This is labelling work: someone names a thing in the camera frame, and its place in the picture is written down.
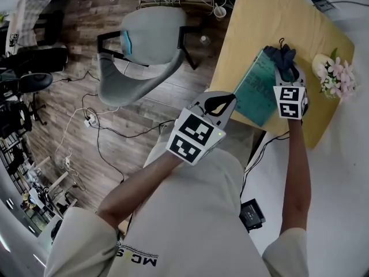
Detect black battery pack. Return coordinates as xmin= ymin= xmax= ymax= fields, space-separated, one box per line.
xmin=239 ymin=198 xmax=266 ymax=231

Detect person's beige shirt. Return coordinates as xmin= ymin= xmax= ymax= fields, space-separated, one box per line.
xmin=43 ymin=122 xmax=310 ymax=277

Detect dark blue cloth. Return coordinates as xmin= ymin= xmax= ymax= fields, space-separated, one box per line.
xmin=262 ymin=38 xmax=298 ymax=72

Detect black office chair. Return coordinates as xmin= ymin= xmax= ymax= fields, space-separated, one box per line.
xmin=0 ymin=72 xmax=54 ymax=94

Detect person's left forearm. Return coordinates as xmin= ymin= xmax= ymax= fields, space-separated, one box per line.
xmin=96 ymin=151 xmax=186 ymax=234

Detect white paper cup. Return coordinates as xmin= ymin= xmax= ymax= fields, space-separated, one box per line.
xmin=213 ymin=5 xmax=227 ymax=21

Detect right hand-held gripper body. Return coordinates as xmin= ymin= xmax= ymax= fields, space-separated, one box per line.
xmin=273 ymin=78 xmax=310 ymax=121

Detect teal book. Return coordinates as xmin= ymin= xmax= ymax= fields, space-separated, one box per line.
xmin=232 ymin=48 xmax=279 ymax=128

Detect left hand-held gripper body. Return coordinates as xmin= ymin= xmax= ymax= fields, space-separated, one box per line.
xmin=166 ymin=106 xmax=227 ymax=166

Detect white cable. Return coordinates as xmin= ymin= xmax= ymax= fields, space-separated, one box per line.
xmin=54 ymin=105 xmax=121 ymax=190

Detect black floor cable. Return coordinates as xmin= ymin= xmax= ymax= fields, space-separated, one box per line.
xmin=81 ymin=92 xmax=176 ymax=184

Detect pink flowers in white pot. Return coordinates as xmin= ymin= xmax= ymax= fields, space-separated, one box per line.
xmin=311 ymin=48 xmax=359 ymax=104

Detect grey shell chair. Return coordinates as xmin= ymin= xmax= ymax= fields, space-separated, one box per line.
xmin=97 ymin=5 xmax=200 ymax=107

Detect person's right forearm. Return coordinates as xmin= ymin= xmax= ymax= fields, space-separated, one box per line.
xmin=277 ymin=117 xmax=311 ymax=238

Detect table with checkered cloth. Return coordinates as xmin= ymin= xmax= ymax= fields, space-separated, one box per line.
xmin=8 ymin=0 xmax=51 ymax=47

